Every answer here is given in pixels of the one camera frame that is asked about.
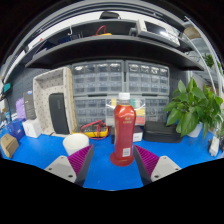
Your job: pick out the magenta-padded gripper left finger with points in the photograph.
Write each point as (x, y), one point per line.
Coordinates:
(61, 165)

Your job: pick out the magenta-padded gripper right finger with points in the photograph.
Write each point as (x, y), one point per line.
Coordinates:
(165, 166)

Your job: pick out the red drink bottle white cap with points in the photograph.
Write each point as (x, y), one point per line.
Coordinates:
(124, 130)

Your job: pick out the white cup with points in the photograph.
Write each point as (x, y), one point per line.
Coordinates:
(76, 144)

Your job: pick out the black case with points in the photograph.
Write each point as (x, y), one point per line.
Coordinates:
(160, 131)

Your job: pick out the black box with white label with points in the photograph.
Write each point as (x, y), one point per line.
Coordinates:
(138, 135)

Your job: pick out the flat round red coaster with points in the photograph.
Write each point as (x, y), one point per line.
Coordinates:
(121, 162)

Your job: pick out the yellow multimeter with red leads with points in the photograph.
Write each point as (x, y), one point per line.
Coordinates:
(96, 132)

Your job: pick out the black speaker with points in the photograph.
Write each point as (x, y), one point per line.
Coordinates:
(59, 113)

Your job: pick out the white adapter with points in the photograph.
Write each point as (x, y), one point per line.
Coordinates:
(214, 146)

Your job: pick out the brown cardboard box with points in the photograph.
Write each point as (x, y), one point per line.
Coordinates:
(9, 146)

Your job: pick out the blue box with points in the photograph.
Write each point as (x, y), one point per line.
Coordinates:
(15, 129)

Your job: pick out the clear organizer box coloured parts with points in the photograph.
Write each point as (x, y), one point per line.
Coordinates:
(140, 111)

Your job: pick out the green potted plant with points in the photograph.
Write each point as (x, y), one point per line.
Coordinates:
(190, 108)

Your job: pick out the dark grey upright box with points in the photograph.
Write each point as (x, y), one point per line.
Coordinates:
(30, 105)

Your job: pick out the white perforated tray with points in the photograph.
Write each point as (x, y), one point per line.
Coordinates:
(41, 100)

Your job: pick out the teal holder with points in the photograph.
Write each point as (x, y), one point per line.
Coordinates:
(6, 87)

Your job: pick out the white shelf rack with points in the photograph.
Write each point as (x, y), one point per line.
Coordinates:
(211, 76)

